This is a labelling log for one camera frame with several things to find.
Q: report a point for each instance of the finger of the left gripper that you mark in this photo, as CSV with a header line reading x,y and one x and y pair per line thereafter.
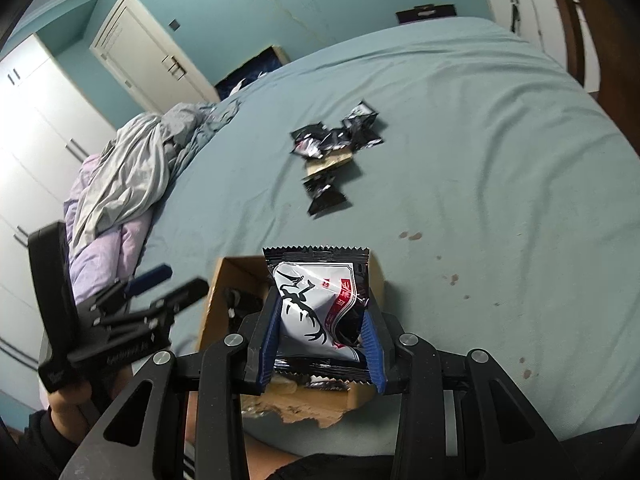
x,y
181,298
148,280

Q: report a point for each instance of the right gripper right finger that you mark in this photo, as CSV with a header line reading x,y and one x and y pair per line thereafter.
x,y
461,417

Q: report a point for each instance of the tan paper packet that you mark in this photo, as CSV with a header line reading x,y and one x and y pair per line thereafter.
x,y
334,161

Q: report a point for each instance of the left hand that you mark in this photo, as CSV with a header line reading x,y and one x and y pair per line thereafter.
x,y
65,412

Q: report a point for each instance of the brown wooden chair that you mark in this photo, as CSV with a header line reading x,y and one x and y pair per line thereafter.
x,y
614,29

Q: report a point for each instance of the white wardrobe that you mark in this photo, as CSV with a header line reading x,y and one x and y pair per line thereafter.
x,y
48,128

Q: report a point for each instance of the black box behind bed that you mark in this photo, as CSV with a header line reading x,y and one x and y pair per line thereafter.
x,y
425,13

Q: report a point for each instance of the dark blue pillow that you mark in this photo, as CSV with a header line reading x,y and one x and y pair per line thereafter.
x,y
265,62

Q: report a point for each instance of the silver snack packet top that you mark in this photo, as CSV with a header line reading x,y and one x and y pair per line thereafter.
x,y
359,124

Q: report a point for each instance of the black snack packet top left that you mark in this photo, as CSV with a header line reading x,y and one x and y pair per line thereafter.
x,y
308,139

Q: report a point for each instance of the purple quilt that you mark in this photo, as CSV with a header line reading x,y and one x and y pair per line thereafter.
x,y
112,256

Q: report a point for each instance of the white door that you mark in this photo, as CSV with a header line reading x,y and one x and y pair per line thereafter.
x,y
135,49

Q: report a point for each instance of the silver black snack packet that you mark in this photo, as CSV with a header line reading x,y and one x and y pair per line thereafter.
x,y
324,293

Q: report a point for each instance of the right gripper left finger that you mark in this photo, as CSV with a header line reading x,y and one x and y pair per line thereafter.
x,y
141,434

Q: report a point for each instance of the grey crumpled blanket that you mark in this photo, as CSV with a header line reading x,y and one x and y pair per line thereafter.
x,y
136,167

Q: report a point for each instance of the teal bed sheet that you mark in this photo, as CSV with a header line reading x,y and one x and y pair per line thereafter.
x,y
503,204

